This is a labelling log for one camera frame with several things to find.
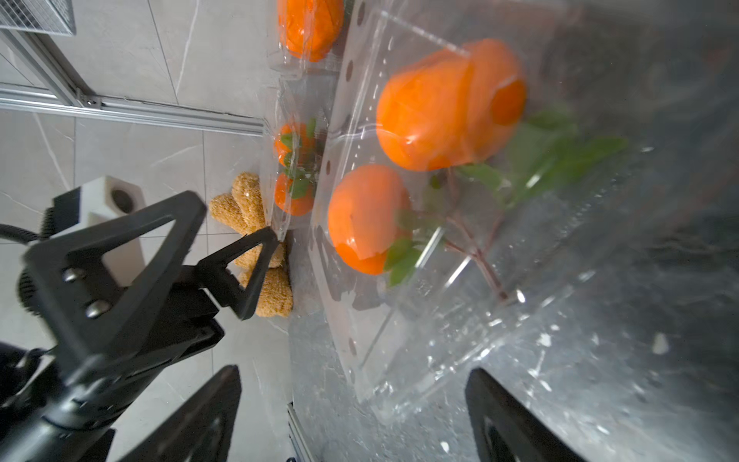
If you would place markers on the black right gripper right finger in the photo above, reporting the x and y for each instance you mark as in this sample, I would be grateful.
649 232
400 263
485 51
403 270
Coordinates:
504 429

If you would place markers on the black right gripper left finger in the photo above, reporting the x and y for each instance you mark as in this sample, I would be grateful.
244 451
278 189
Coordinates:
201 429

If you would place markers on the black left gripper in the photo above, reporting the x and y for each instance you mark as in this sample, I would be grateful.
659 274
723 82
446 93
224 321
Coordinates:
133 346

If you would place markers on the orange eight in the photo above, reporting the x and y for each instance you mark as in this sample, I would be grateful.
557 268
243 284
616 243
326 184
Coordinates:
363 215

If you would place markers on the orange seven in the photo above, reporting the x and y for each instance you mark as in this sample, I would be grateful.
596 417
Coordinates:
452 108

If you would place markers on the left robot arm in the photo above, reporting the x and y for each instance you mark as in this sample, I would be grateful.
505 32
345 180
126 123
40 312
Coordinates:
28 436

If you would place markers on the brown teddy bear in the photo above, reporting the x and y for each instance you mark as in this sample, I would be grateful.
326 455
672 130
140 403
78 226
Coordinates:
242 210

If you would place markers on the orange six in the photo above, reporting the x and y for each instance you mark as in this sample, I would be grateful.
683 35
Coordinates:
294 196

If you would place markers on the orange five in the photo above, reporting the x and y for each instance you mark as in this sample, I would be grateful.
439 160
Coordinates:
296 143

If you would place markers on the orange three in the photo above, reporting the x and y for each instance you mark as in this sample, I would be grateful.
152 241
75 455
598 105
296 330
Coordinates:
309 28

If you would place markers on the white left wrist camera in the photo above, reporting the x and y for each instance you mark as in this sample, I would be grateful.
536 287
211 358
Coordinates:
99 201

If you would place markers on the white wire wall basket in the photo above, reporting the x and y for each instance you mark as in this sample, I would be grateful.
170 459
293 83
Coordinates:
50 17

